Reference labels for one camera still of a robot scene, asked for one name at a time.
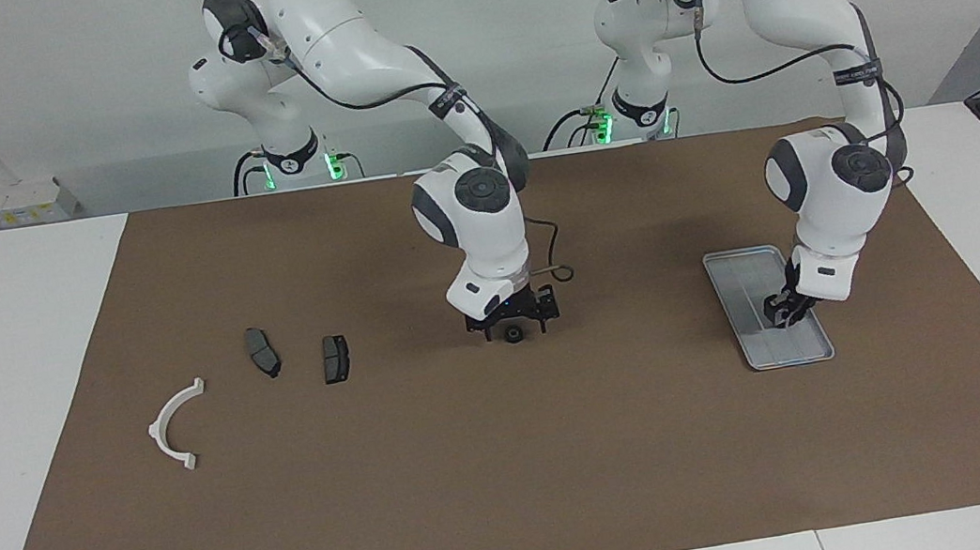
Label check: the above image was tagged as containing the rectangular dark brake pad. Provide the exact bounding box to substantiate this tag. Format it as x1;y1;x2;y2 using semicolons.
319;333;355;387

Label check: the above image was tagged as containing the white curved plastic bracket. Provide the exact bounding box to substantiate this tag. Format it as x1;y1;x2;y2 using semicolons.
143;376;217;477

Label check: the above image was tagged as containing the white power strip box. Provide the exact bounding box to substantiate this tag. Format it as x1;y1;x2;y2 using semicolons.
0;173;84;230

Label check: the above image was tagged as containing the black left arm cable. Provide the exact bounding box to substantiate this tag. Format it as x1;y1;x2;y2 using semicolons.
686;0;916;213

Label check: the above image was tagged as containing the black base cable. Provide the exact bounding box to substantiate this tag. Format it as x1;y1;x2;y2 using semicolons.
228;148;269;198
537;106;597;153

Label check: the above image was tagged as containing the brown table mat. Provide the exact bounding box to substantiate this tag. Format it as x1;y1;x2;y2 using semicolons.
0;97;980;550

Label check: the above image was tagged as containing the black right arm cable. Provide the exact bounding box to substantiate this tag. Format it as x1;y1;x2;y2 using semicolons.
235;0;575;321

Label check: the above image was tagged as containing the curved dark brake pad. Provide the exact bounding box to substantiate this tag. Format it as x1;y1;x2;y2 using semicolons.
243;324;283;382

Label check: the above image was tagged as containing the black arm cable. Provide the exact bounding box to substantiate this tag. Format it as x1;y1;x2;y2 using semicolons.
686;0;916;213
235;0;575;321

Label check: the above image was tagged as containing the silver metal tray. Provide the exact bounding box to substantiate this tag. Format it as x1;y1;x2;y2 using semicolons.
700;237;837;377

